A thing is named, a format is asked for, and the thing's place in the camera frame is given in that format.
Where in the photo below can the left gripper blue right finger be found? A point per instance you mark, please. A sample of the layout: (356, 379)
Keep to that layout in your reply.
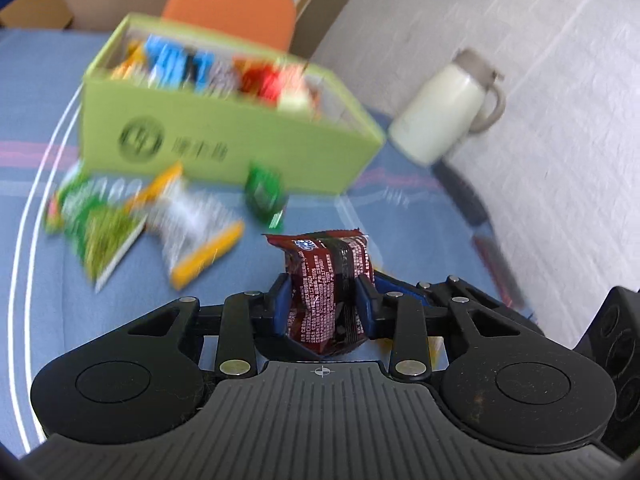
(369, 308)

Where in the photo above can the red snack bag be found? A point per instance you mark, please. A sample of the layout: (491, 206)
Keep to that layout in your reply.
(278, 84)

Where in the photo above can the orange cake clear wrapper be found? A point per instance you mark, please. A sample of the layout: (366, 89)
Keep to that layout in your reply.
(438, 357)

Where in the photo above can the blue snack packet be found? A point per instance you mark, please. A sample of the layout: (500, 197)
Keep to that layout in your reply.
(174, 66)

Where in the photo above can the green cardboard box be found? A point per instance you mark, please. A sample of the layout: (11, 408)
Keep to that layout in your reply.
(128, 126)

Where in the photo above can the white thermos jug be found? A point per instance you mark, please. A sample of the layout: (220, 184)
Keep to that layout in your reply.
(463, 97)

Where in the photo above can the orange chair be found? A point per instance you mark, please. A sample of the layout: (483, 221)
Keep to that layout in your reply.
(267, 22)

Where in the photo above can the dark red snack packet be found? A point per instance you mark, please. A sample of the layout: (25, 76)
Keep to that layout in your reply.
(323, 266)

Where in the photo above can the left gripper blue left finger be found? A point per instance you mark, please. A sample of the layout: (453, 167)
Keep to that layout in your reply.
(280, 300)

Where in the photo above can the yellow silver snack packet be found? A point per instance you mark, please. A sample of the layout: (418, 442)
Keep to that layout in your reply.
(195, 228)

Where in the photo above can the small green candy packet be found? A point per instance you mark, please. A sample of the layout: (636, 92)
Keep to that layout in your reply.
(265, 196)

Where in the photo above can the green pea snack bag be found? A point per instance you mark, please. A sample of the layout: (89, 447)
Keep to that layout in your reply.
(100, 231)

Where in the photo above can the yellow egg cake bag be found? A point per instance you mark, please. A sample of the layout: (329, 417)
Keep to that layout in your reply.
(134, 67)

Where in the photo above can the blue striped tablecloth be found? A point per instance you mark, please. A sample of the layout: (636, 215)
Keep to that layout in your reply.
(423, 224)

